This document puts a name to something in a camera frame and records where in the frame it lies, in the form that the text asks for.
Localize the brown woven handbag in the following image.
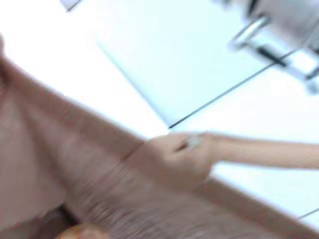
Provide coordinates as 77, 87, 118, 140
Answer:
0, 34, 319, 239

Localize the striped long bread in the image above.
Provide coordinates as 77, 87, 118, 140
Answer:
59, 223, 107, 239

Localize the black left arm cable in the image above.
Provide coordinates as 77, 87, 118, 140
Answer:
256, 46, 288, 67

